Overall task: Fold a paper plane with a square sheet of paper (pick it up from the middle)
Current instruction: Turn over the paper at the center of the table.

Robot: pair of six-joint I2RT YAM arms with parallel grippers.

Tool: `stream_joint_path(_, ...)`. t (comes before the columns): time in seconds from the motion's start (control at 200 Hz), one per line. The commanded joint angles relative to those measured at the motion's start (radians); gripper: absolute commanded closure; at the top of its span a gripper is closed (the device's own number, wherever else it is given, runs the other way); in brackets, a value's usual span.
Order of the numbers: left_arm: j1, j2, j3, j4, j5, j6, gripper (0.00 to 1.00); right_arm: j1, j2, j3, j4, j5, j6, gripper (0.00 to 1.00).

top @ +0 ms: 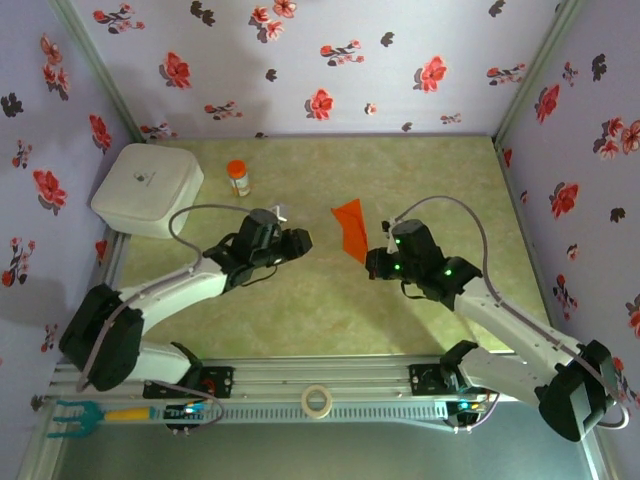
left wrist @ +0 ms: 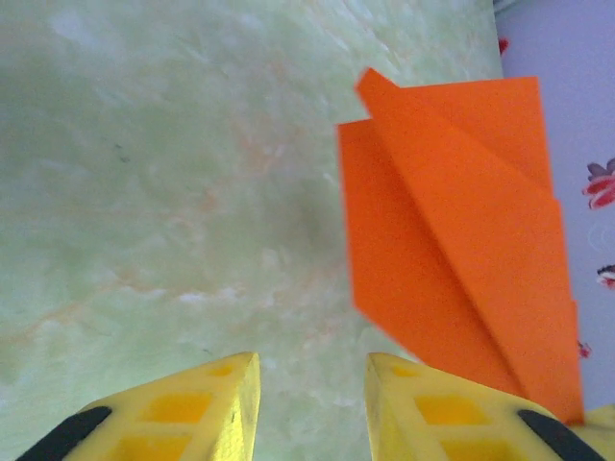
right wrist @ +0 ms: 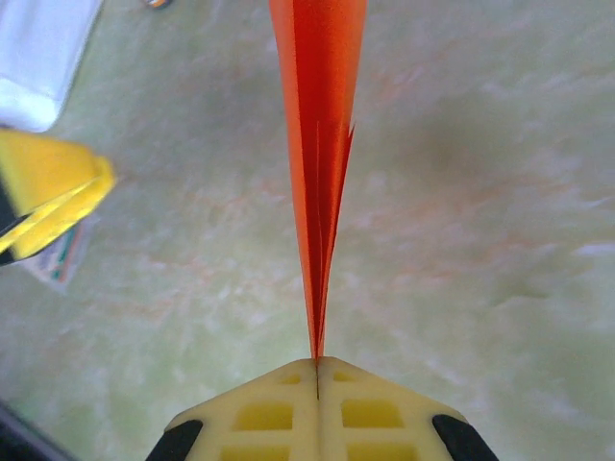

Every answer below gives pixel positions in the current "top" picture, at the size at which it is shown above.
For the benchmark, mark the orange square paper sheet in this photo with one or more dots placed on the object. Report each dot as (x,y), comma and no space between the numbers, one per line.
(352,225)

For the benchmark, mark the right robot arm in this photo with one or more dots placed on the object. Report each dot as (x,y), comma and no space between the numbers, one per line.
(575,395)

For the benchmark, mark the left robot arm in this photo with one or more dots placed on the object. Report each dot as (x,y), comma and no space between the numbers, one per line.
(100,335)

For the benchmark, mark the white square lidded container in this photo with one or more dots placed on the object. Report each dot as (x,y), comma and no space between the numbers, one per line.
(145,185)

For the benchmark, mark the orange-capped pill bottle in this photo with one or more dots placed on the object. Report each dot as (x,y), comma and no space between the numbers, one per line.
(239,182)

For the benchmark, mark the beige tape roll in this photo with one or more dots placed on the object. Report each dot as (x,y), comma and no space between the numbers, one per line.
(304,401)

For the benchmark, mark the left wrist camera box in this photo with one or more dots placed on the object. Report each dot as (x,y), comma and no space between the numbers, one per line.
(279,212)

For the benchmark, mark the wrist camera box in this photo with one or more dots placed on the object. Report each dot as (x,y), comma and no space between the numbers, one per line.
(391,227)
(279,212)

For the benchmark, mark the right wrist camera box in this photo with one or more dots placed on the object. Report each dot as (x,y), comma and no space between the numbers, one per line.
(391,227)

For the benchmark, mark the aluminium front rail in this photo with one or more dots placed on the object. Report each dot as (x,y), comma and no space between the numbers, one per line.
(320,372)

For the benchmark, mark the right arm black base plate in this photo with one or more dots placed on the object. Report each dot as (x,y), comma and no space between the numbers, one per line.
(422,380)

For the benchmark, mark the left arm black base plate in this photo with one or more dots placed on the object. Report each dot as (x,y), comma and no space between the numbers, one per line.
(222,382)

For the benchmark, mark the aluminium corner post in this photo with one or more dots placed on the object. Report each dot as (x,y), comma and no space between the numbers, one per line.
(539,65)
(94,65)

